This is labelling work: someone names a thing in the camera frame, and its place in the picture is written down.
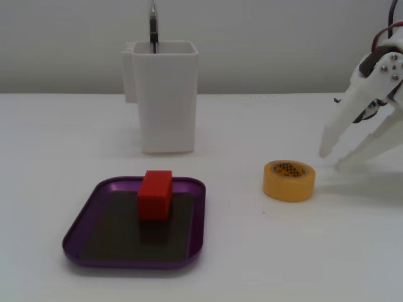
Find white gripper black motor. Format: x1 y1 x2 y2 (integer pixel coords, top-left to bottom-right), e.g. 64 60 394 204
319 26 403 171

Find yellow tape roll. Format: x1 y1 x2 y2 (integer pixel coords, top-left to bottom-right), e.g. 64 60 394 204
263 159 316 203

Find white plastic pen holder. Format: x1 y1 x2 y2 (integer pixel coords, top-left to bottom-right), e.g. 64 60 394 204
121 40 200 154

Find red block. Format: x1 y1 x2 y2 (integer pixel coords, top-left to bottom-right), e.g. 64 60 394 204
137 169 174 221

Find black ballpoint pen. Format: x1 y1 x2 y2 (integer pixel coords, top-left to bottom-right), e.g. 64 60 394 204
149 0 159 54

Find purple metal tray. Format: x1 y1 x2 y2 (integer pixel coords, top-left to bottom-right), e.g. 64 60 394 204
62 176 207 270

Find red servo wire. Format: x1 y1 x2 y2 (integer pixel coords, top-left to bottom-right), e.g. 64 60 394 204
371 21 403 53

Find black cable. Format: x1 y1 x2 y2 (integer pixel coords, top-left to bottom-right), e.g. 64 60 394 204
389 0 400 33

